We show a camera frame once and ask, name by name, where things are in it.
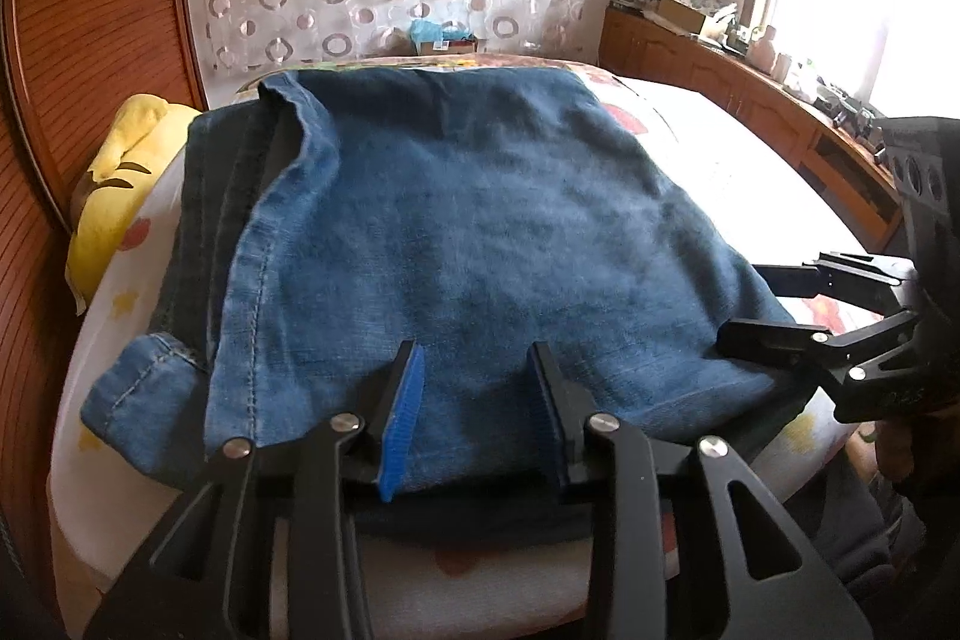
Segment floral blanket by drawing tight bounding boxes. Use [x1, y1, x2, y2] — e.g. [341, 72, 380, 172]
[285, 53, 623, 86]

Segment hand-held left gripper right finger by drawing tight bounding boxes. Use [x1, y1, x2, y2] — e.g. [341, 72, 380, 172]
[527, 340, 875, 640]

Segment open cardboard box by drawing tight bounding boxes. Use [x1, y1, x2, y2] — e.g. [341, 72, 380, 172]
[656, 0, 721, 39]

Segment person's right hand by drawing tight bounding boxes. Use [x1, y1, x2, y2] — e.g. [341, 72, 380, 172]
[870, 419, 920, 483]

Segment white fruit-print quilt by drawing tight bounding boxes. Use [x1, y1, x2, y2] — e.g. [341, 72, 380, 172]
[45, 77, 893, 640]

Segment person's grey clothing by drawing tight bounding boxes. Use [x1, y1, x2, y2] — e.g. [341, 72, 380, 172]
[780, 452, 923, 611]

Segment light blue cloth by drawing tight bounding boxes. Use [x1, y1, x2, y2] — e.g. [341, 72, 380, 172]
[409, 17, 467, 43]

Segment blue denim pants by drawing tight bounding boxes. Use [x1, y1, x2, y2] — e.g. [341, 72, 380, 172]
[79, 64, 826, 540]

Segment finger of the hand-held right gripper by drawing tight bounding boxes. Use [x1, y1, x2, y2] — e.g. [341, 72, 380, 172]
[754, 251, 920, 315]
[716, 308, 927, 423]

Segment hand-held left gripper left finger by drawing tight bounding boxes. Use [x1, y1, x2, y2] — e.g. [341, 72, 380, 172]
[82, 340, 428, 640]

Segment wooden headboard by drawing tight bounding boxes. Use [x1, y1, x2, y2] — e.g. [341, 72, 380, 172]
[0, 0, 211, 536]

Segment wooden sideboard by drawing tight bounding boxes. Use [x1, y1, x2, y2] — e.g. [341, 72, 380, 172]
[598, 2, 905, 251]

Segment yellow plush toy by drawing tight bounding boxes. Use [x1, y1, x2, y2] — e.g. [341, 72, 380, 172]
[66, 94, 200, 311]

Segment cardboard box with red label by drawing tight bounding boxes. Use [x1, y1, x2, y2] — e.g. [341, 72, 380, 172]
[409, 34, 479, 56]

